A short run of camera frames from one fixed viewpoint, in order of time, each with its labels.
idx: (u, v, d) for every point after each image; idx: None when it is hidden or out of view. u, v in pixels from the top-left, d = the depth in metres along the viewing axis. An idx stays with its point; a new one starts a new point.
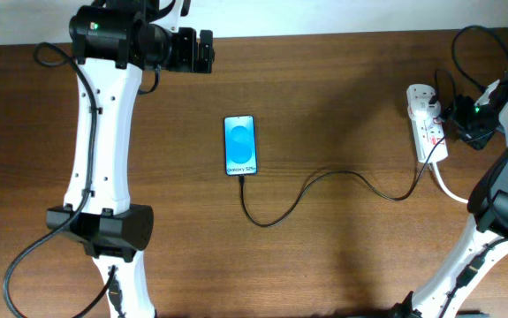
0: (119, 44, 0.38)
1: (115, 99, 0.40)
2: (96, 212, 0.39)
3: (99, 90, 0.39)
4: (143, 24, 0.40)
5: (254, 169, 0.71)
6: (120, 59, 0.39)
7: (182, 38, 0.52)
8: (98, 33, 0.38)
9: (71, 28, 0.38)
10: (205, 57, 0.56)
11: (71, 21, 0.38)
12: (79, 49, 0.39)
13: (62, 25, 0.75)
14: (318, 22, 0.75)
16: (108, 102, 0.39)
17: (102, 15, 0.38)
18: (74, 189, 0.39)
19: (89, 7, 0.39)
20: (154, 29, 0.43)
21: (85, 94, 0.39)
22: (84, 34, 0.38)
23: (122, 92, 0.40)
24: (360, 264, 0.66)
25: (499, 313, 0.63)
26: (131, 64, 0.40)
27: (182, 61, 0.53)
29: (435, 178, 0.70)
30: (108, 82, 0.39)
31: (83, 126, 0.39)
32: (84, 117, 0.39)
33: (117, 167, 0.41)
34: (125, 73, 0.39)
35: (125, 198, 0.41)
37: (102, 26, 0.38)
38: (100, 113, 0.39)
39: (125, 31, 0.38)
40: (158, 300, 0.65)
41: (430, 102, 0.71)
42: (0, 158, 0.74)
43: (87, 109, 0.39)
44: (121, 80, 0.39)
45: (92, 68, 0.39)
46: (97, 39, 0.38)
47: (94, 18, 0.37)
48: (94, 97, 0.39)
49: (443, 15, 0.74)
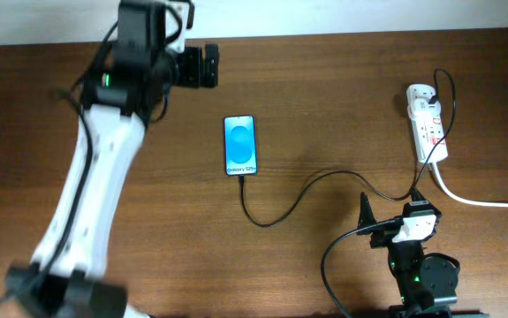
0: (125, 102, 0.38)
1: (113, 149, 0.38)
2: (67, 274, 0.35)
3: (99, 138, 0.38)
4: (151, 83, 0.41)
5: (254, 168, 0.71)
6: (125, 113, 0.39)
7: (188, 56, 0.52)
8: (109, 87, 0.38)
9: (85, 81, 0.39)
10: (210, 71, 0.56)
11: (87, 75, 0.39)
12: (89, 99, 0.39)
13: (67, 24, 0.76)
14: (317, 22, 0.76)
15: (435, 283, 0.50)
16: (105, 152, 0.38)
17: (116, 72, 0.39)
18: (49, 243, 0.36)
19: (105, 64, 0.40)
20: (163, 69, 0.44)
21: (84, 142, 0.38)
22: (95, 87, 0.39)
23: (123, 144, 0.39)
24: (360, 264, 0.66)
25: (500, 313, 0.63)
26: (135, 118, 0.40)
27: (189, 79, 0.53)
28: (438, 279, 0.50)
29: (435, 178, 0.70)
30: (109, 130, 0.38)
31: (74, 175, 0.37)
32: (78, 166, 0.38)
33: (101, 226, 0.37)
34: (128, 126, 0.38)
35: (102, 265, 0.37)
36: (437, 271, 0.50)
37: (114, 82, 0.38)
38: (94, 162, 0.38)
39: (132, 92, 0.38)
40: (157, 301, 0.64)
41: (430, 102, 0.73)
42: None
43: (83, 157, 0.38)
44: (124, 132, 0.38)
45: (94, 116, 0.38)
46: (107, 93, 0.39)
47: (108, 74, 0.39)
48: (93, 144, 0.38)
49: (441, 16, 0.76)
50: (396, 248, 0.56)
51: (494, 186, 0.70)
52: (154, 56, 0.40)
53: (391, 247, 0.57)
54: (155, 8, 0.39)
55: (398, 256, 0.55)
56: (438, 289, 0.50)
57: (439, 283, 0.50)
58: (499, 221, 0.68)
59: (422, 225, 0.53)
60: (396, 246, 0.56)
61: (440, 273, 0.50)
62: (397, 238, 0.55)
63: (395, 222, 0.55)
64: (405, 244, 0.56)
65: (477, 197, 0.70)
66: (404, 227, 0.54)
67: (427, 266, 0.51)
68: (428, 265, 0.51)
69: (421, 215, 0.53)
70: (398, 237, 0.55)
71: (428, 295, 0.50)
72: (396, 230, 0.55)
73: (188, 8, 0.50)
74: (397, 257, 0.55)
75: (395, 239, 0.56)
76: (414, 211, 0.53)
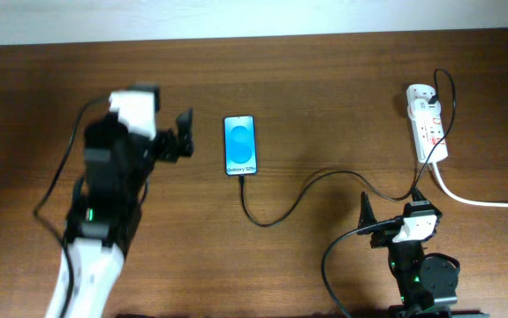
0: (107, 238, 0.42)
1: (93, 283, 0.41)
2: None
3: (79, 273, 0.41)
4: (128, 208, 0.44)
5: (254, 169, 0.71)
6: (104, 246, 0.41)
7: (160, 140, 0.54)
8: (90, 223, 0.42)
9: (71, 216, 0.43)
10: (186, 142, 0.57)
11: (72, 213, 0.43)
12: (72, 233, 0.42)
13: (66, 24, 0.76)
14: (317, 22, 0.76)
15: (435, 283, 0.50)
16: (84, 285, 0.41)
17: (94, 208, 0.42)
18: None
19: (86, 196, 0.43)
20: (133, 187, 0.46)
21: (66, 276, 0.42)
22: (79, 225, 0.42)
23: (101, 276, 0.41)
24: (360, 264, 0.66)
25: (500, 313, 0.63)
26: (116, 246, 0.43)
27: (165, 156, 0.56)
28: (439, 279, 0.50)
29: (435, 177, 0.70)
30: (88, 265, 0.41)
31: (57, 302, 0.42)
32: (62, 298, 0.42)
33: None
34: (107, 260, 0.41)
35: None
36: (438, 271, 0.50)
37: (94, 218, 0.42)
38: (75, 294, 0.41)
39: (111, 223, 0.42)
40: (157, 301, 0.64)
41: (430, 102, 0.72)
42: None
43: (65, 290, 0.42)
44: (102, 265, 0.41)
45: (79, 249, 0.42)
46: (88, 229, 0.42)
47: (90, 210, 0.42)
48: (73, 280, 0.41)
49: (442, 17, 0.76)
50: (397, 247, 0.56)
51: (495, 186, 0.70)
52: (119, 185, 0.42)
53: (390, 248, 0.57)
54: (119, 145, 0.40)
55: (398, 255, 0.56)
56: (439, 290, 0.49)
57: (440, 284, 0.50)
58: (499, 221, 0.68)
59: (423, 226, 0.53)
60: (396, 246, 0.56)
61: (440, 273, 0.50)
62: (398, 238, 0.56)
63: (395, 222, 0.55)
64: (405, 243, 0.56)
65: (477, 197, 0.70)
66: (405, 227, 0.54)
67: (428, 266, 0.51)
68: (428, 265, 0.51)
69: (423, 215, 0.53)
70: (398, 237, 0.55)
71: (428, 294, 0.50)
72: (397, 229, 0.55)
73: (152, 97, 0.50)
74: (398, 257, 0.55)
75: (396, 239, 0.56)
76: (416, 211, 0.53)
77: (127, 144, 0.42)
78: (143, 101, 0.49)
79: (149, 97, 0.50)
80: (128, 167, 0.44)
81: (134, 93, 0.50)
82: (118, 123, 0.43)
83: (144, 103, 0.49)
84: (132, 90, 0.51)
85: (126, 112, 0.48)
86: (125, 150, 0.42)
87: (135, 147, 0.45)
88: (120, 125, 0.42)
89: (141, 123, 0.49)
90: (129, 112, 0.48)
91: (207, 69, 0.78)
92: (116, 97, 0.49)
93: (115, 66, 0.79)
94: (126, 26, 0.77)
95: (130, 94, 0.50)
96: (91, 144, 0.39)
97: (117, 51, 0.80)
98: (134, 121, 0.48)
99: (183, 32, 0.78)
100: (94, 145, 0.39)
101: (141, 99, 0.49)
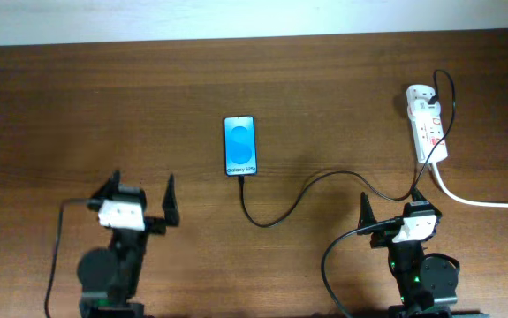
0: None
1: None
2: None
3: None
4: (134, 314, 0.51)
5: (254, 169, 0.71)
6: None
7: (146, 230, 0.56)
8: None
9: None
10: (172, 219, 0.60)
11: None
12: None
13: (66, 26, 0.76)
14: (317, 23, 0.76)
15: (435, 284, 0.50)
16: None
17: None
18: None
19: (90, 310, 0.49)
20: (134, 279, 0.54)
21: None
22: None
23: None
24: (360, 264, 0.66)
25: (501, 313, 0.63)
26: None
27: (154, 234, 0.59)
28: (439, 281, 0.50)
29: (435, 178, 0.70)
30: None
31: None
32: None
33: None
34: None
35: None
36: (438, 273, 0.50)
37: None
38: None
39: None
40: (157, 301, 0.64)
41: (430, 102, 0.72)
42: (0, 156, 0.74)
43: None
44: None
45: None
46: None
47: None
48: None
49: (441, 18, 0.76)
50: (396, 248, 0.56)
51: (495, 186, 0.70)
52: (125, 299, 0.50)
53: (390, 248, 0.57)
54: (110, 283, 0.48)
55: (398, 255, 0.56)
56: (439, 291, 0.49)
57: (440, 285, 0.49)
58: (499, 221, 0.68)
59: (423, 226, 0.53)
60: (396, 247, 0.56)
61: (440, 274, 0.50)
62: (398, 238, 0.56)
63: (395, 222, 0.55)
64: (405, 244, 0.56)
65: (477, 197, 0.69)
66: (405, 227, 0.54)
67: (428, 266, 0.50)
68: (428, 266, 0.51)
69: (423, 215, 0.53)
70: (398, 237, 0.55)
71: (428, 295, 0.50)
72: (397, 230, 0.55)
73: (140, 209, 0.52)
74: (398, 257, 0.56)
75: (396, 239, 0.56)
76: (415, 211, 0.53)
77: (118, 280, 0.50)
78: (132, 214, 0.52)
79: (138, 210, 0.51)
80: (124, 273, 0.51)
81: (123, 203, 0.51)
82: (105, 262, 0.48)
83: (133, 215, 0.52)
84: (121, 197, 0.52)
85: (118, 223, 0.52)
86: (114, 287, 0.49)
87: (123, 257, 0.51)
88: (107, 266, 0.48)
89: (132, 226, 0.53)
90: (121, 223, 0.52)
91: (208, 69, 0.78)
92: (107, 213, 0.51)
93: (116, 68, 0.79)
94: (127, 27, 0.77)
95: (119, 205, 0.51)
96: (89, 289, 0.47)
97: (118, 52, 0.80)
98: (122, 224, 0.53)
99: (183, 33, 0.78)
100: (92, 290, 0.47)
101: (131, 211, 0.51)
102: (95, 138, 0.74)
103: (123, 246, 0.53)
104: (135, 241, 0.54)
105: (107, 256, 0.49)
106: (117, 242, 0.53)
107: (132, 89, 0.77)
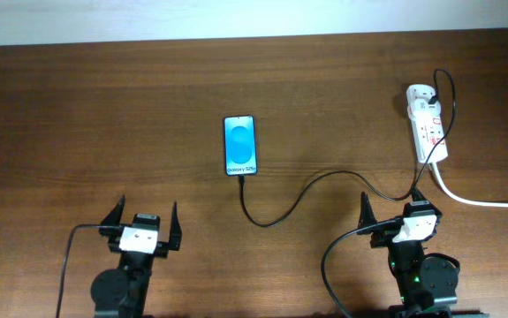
0: None
1: None
2: None
3: None
4: None
5: (254, 169, 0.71)
6: None
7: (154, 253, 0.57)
8: None
9: None
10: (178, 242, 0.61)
11: None
12: None
13: (65, 26, 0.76)
14: (316, 23, 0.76)
15: (435, 284, 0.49)
16: None
17: None
18: None
19: None
20: (140, 302, 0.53)
21: None
22: None
23: None
24: (360, 264, 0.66)
25: (501, 313, 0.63)
26: None
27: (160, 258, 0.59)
28: (439, 280, 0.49)
29: (435, 177, 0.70)
30: None
31: None
32: None
33: None
34: None
35: None
36: (438, 272, 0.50)
37: None
38: None
39: None
40: (158, 300, 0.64)
41: (430, 102, 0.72)
42: (0, 156, 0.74)
43: None
44: None
45: None
46: None
47: None
48: None
49: (441, 18, 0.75)
50: (397, 248, 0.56)
51: (495, 186, 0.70)
52: None
53: (391, 248, 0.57)
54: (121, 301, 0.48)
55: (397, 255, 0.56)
56: (439, 290, 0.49)
57: (440, 285, 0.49)
58: (499, 221, 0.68)
59: (423, 226, 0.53)
60: (396, 247, 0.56)
61: (440, 273, 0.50)
62: (398, 239, 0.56)
63: (395, 222, 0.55)
64: (405, 244, 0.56)
65: (477, 197, 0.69)
66: (405, 227, 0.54)
67: (428, 266, 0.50)
68: (428, 266, 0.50)
69: (423, 215, 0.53)
70: (398, 237, 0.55)
71: (428, 295, 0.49)
72: (396, 230, 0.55)
73: (157, 235, 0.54)
74: (398, 257, 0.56)
75: (395, 239, 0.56)
76: (415, 211, 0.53)
77: (127, 300, 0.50)
78: (149, 239, 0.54)
79: (155, 236, 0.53)
80: (132, 294, 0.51)
81: (141, 230, 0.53)
82: (117, 282, 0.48)
83: (150, 240, 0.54)
84: (140, 223, 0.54)
85: (134, 247, 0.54)
86: (124, 307, 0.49)
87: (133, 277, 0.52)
88: (119, 285, 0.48)
89: (146, 252, 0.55)
90: (137, 248, 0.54)
91: (208, 69, 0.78)
92: (126, 238, 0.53)
93: (116, 68, 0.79)
94: (127, 28, 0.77)
95: (138, 230, 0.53)
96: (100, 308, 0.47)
97: (118, 53, 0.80)
98: (137, 249, 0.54)
99: (182, 32, 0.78)
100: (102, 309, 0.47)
101: (147, 237, 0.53)
102: (95, 137, 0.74)
103: (130, 268, 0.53)
104: (142, 264, 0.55)
105: (117, 276, 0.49)
106: (125, 265, 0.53)
107: (132, 89, 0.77)
